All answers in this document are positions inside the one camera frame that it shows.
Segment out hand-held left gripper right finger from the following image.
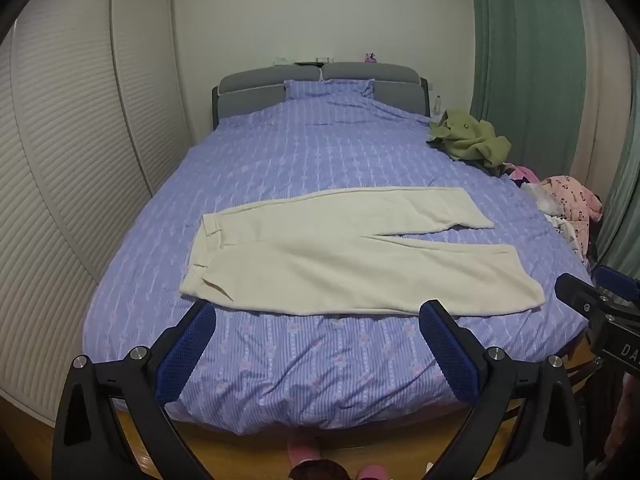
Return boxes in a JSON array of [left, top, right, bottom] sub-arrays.
[[419, 300, 586, 480]]

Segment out blue striped pillow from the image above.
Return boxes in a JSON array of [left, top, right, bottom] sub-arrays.
[[284, 78, 376, 105]]

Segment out green knit garment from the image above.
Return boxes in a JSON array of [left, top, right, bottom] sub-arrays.
[[426, 108, 512, 170]]

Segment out white crumpled garment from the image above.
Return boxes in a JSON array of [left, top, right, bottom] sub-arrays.
[[522, 182, 571, 217]]

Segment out green curtain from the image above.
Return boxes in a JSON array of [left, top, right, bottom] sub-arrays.
[[594, 110, 640, 283], [467, 0, 588, 128]]

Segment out white black-printed cloth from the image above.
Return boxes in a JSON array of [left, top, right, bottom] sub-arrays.
[[547, 215, 592, 262]]

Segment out pink and black cloth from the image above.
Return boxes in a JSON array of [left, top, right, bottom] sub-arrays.
[[504, 162, 542, 188]]

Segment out grey padded bed headboard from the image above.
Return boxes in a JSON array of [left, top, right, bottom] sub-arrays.
[[212, 62, 430, 132]]

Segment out beige curtain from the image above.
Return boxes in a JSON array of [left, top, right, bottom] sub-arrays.
[[570, 0, 633, 198]]

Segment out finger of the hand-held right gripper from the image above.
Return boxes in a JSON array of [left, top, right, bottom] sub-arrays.
[[594, 265, 640, 307], [554, 273, 617, 322]]

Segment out blue striped floral duvet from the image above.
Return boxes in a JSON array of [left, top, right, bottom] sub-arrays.
[[82, 79, 593, 436]]

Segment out pink printed garment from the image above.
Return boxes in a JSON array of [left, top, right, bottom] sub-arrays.
[[542, 175, 604, 241]]

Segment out cream pants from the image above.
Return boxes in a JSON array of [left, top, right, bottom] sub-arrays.
[[179, 186, 546, 317]]

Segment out white louvered wardrobe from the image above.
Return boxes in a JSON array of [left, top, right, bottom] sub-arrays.
[[0, 0, 196, 427]]

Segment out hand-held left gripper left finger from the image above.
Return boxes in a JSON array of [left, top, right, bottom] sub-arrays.
[[52, 300, 217, 480]]

